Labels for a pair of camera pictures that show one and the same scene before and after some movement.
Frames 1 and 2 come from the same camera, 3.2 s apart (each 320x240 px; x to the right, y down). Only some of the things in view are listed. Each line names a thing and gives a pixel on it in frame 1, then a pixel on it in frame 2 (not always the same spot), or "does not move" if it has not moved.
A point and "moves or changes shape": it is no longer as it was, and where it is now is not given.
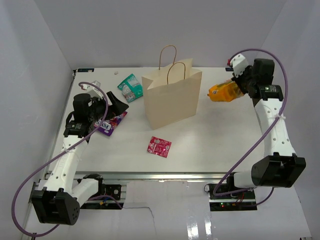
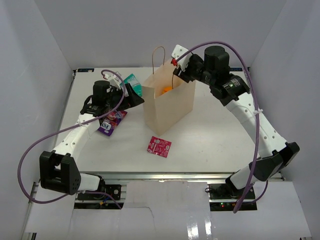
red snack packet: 159,146 does not move
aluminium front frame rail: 159,176 does not move
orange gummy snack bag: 225,92 moves or changes shape
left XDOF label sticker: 85,70 does not move
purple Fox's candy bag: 108,125 does not move
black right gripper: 247,71 to 183,75
